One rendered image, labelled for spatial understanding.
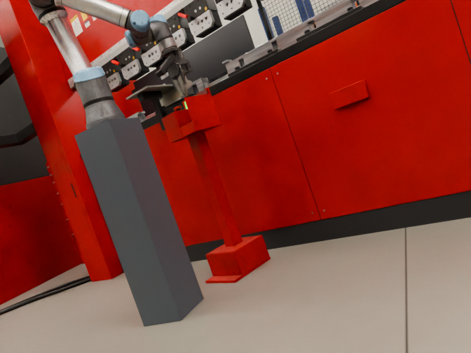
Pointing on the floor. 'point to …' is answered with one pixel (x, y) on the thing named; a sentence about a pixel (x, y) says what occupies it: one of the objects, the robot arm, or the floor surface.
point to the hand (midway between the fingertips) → (184, 94)
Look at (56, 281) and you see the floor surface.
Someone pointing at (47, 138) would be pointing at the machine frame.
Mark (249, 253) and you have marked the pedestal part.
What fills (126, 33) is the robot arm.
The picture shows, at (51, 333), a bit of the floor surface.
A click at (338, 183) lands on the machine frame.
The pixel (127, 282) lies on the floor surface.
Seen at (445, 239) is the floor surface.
